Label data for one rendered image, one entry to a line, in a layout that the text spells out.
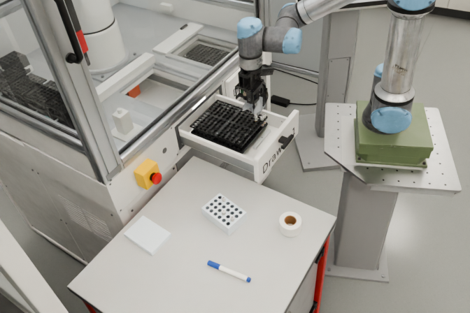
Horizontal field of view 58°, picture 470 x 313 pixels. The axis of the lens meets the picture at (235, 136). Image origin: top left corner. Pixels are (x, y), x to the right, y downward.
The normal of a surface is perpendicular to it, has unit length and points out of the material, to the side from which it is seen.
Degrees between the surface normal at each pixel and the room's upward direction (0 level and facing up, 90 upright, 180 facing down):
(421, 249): 0
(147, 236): 0
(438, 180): 0
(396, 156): 90
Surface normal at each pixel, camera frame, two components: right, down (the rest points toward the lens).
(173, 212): -0.07, -0.74
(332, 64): 0.09, 0.66
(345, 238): -0.17, 0.67
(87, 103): 0.84, 0.32
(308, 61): -0.50, 0.61
